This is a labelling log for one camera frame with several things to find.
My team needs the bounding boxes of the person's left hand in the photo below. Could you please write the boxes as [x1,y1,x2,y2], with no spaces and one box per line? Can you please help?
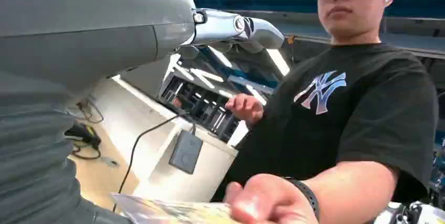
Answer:
[224,174,319,224]

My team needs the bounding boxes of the ceiling light strip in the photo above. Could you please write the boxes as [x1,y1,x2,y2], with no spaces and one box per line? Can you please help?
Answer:
[266,48,291,77]

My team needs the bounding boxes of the person's right hand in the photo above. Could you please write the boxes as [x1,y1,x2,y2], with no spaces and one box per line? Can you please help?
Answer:
[225,93,265,126]

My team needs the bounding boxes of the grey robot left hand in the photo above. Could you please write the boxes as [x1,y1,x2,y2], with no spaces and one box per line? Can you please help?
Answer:
[0,0,286,108]

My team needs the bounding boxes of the ribbed grey left arm sleeve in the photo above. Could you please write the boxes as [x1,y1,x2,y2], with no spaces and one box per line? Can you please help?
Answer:
[0,71,133,224]

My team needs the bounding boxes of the person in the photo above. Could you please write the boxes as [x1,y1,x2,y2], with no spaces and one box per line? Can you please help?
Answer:
[210,0,439,224]

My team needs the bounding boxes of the dark grey square device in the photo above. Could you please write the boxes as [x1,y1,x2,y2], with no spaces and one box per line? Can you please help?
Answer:
[168,129,205,176]

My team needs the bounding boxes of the black cable bundle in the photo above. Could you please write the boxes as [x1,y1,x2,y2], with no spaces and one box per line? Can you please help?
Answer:
[65,100,105,161]

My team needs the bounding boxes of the black wristband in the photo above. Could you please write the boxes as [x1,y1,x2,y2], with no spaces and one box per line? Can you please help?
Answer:
[283,177,321,223]

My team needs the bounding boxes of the white desk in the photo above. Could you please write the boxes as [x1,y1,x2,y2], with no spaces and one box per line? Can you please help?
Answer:
[88,74,250,205]

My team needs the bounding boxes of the dark slotted card box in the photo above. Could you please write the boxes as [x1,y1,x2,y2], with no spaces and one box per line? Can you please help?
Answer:
[158,76,244,144]

